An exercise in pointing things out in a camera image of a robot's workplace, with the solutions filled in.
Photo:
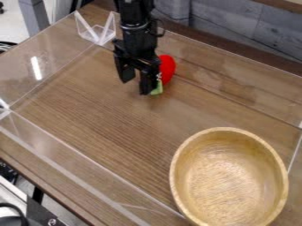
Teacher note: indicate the black metal bracket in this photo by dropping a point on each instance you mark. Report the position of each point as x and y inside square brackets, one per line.
[39, 216]

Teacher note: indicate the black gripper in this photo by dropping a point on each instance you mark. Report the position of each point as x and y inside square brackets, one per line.
[135, 54]

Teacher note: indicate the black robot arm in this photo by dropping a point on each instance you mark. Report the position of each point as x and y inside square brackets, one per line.
[135, 13]

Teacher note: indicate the brown wooden bowl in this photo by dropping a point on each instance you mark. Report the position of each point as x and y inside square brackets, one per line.
[227, 179]

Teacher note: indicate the red toy with green stem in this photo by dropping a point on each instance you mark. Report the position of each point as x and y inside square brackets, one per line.
[167, 69]

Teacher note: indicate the grey post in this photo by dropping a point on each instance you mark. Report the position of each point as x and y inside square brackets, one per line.
[35, 15]

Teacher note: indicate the clear acrylic tray enclosure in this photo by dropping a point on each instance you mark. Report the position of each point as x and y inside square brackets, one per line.
[95, 143]

